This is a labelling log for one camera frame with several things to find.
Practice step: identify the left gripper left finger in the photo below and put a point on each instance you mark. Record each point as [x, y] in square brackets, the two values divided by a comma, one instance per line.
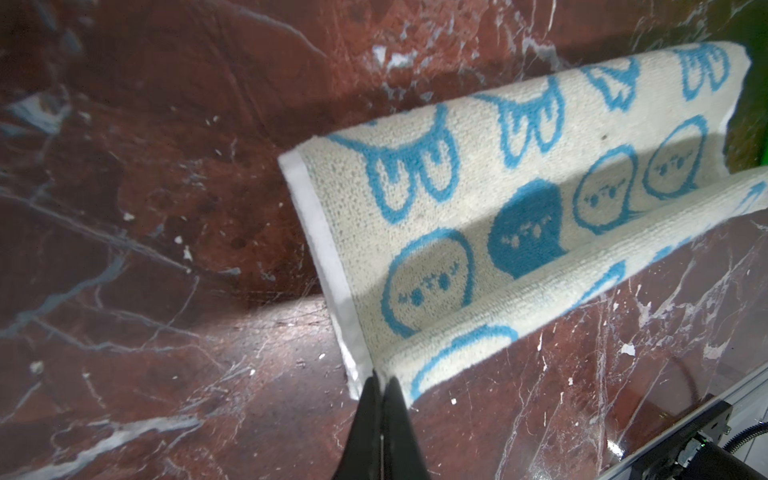
[361, 456]

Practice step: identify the green plastic basket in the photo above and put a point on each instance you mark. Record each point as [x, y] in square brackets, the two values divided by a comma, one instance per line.
[747, 130]

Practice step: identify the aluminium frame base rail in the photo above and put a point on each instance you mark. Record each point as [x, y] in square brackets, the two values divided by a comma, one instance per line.
[722, 437]

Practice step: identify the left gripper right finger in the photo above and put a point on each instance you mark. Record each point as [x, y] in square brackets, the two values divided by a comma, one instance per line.
[401, 456]

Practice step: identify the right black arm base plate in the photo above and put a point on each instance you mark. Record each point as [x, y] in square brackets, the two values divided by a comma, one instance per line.
[670, 457]

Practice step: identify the blue bunny towel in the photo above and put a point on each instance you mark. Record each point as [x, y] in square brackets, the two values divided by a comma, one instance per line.
[443, 234]

